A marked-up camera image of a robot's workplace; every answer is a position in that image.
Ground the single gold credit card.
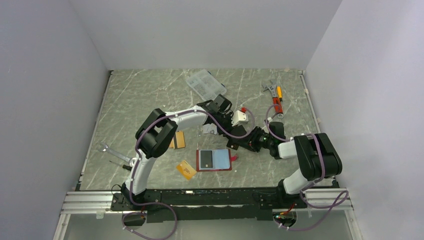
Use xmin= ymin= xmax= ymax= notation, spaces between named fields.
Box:
xmin=176 ymin=160 xmax=197 ymax=181

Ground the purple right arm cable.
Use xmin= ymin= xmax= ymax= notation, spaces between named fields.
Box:
xmin=264 ymin=104 xmax=349 ymax=232

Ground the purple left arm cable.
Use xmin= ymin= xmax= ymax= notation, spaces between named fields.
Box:
xmin=128 ymin=106 xmax=256 ymax=206

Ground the red adjustable wrench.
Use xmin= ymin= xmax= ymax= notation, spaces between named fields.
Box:
xmin=262 ymin=80 xmax=284 ymax=119

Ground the clear plastic screw box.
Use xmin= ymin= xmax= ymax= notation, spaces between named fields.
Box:
xmin=185 ymin=69 xmax=227 ymax=101

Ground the gold credit card stack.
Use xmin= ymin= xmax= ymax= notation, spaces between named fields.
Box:
xmin=169 ymin=131 xmax=186 ymax=149

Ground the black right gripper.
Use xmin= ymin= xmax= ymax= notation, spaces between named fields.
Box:
xmin=236 ymin=126 xmax=274 ymax=153

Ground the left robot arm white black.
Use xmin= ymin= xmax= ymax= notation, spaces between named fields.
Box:
xmin=121 ymin=94 xmax=251 ymax=210

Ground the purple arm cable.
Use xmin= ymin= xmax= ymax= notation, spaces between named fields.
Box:
xmin=128 ymin=106 xmax=256 ymax=206
xmin=264 ymin=104 xmax=349 ymax=232

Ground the single black VIP card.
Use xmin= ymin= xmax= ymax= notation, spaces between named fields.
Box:
xmin=199 ymin=150 xmax=213 ymax=169

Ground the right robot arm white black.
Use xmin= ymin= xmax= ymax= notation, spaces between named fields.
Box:
xmin=225 ymin=121 xmax=343 ymax=208

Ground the red leather card holder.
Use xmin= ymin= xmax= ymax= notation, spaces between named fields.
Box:
xmin=196 ymin=149 xmax=238 ymax=172

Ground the black yellow screwdriver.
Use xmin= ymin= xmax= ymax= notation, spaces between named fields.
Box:
xmin=109 ymin=161 xmax=132 ymax=171

